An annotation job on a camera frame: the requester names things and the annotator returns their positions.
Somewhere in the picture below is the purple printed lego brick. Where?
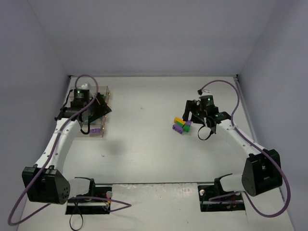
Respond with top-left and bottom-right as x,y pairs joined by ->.
90,128 -> 101,135

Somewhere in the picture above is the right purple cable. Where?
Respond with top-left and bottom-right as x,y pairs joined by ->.
197,80 -> 291,217

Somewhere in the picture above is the base mount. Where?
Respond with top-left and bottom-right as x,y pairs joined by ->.
197,174 -> 245,212
65,185 -> 112,215

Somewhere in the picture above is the purple lego brick front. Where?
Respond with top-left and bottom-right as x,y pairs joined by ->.
172,124 -> 183,134

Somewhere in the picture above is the purple cable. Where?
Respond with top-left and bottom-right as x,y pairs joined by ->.
8,75 -> 132,227
197,80 -> 291,217

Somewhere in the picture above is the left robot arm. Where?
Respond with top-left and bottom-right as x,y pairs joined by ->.
22,89 -> 111,205

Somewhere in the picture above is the right base mount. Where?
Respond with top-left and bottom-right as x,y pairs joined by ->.
197,174 -> 245,212

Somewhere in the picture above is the purple lego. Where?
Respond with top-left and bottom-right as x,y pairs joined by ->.
185,120 -> 192,127

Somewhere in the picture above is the left base mount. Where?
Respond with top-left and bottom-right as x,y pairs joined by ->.
65,185 -> 112,215

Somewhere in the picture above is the yellow lego brick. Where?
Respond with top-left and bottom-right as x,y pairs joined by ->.
174,117 -> 185,125

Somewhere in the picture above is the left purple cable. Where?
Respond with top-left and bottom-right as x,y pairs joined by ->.
8,75 -> 132,227

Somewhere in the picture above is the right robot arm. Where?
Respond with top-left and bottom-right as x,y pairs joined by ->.
182,95 -> 282,196

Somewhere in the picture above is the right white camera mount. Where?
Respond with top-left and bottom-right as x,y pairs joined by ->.
197,89 -> 212,97

